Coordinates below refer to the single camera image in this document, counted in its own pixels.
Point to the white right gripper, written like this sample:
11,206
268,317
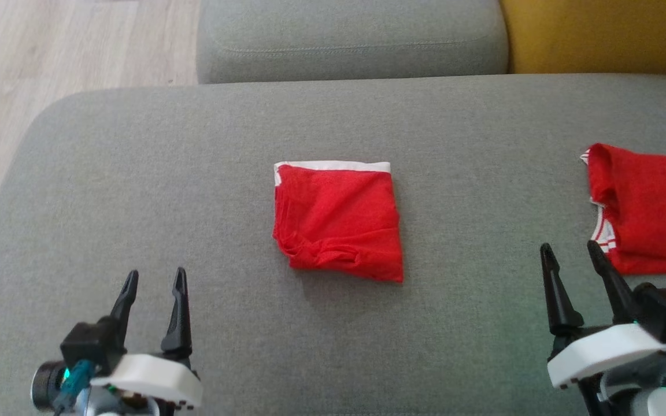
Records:
605,349

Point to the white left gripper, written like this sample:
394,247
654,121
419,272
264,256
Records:
154,375

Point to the red basketball jersey white sleeves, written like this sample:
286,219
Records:
651,208

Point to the red shorts white trim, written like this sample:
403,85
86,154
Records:
339,219

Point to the yellow sofa backrest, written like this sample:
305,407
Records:
599,34

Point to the grey sofa seat cushion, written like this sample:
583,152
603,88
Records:
350,40

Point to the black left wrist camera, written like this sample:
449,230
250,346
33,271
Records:
90,344

